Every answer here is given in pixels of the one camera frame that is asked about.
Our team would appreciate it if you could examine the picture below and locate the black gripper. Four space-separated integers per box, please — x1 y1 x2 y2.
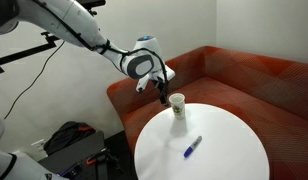
153 75 170 107

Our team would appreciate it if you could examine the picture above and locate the white paper cup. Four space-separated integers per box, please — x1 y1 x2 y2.
168 92 187 121

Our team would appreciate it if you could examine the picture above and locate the blue marker pen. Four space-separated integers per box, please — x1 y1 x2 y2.
183 134 203 159

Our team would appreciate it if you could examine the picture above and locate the orange red corner sofa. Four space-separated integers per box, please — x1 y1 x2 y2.
106 45 308 180

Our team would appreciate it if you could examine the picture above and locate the black backpack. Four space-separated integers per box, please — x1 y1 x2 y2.
43 120 97 156

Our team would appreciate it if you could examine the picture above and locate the black bag with red trim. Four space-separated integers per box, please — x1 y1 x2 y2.
38 130 137 180

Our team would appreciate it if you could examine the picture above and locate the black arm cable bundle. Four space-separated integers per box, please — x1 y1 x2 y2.
32 0 169 96

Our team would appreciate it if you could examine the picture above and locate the black camera on mount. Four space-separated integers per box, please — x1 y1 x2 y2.
76 0 107 17

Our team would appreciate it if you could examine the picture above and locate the thin black wall cable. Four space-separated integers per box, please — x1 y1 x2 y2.
3 40 66 120

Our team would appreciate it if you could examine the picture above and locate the white wall outlet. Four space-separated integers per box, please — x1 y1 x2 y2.
30 138 46 153

